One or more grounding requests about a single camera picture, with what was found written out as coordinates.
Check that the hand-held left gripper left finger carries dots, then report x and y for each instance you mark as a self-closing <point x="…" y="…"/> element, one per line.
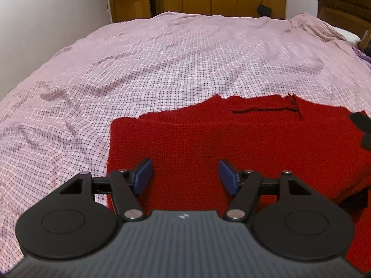
<point x="143" y="176"/>

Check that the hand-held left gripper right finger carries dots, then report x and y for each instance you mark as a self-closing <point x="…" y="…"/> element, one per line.
<point x="229" y="178"/>

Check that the red knitted sweater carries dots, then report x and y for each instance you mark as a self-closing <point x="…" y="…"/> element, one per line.
<point x="188" y="142"/>

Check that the pink checked bed sheet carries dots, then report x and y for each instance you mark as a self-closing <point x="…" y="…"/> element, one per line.
<point x="145" y="78"/>

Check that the black bag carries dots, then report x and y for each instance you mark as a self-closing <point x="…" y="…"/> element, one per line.
<point x="264" y="10"/>

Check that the purple cloth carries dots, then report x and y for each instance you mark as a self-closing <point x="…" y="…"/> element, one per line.
<point x="363" y="53"/>

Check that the white pillow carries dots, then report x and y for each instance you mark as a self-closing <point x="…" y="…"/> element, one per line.
<point x="347" y="34"/>

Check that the wooden headboard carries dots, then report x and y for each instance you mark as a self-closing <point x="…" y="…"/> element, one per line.
<point x="342" y="8"/>

